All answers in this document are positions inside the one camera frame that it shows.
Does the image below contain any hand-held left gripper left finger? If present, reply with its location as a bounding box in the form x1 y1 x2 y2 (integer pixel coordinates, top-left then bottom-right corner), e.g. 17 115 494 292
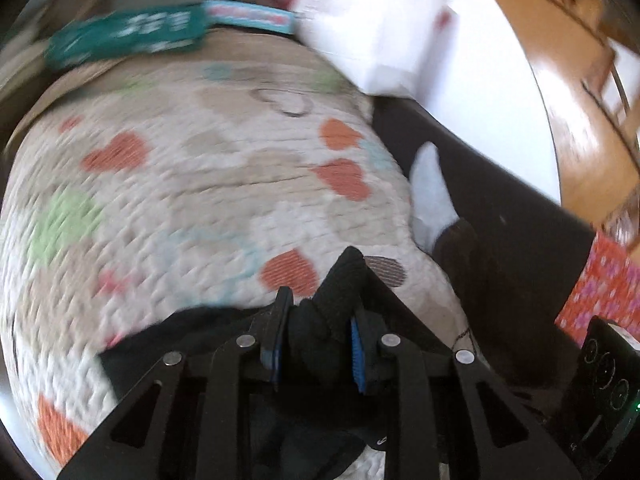
57 286 296 480

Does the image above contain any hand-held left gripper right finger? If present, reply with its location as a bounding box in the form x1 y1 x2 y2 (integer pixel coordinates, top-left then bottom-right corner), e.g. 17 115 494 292
349 271 583 480

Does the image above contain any red floral cloth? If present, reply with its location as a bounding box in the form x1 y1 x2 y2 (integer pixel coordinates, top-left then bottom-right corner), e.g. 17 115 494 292
555 232 640 343

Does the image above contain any person's brown trouser leg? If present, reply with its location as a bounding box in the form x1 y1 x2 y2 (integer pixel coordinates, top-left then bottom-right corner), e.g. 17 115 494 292
431 219 506 351

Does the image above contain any person's white sock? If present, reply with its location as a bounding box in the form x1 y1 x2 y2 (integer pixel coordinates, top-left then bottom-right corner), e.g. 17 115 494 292
409 142 460 253

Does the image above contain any quilted heart print blanket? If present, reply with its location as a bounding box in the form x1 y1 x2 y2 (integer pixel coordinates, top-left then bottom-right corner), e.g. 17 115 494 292
0 27 476 480

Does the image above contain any light blue flat box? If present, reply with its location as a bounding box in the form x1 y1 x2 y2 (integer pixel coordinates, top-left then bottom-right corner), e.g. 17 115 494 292
202 1 298 36

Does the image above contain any green packet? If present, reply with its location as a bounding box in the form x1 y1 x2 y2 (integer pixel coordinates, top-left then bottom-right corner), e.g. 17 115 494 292
42 2 208 72

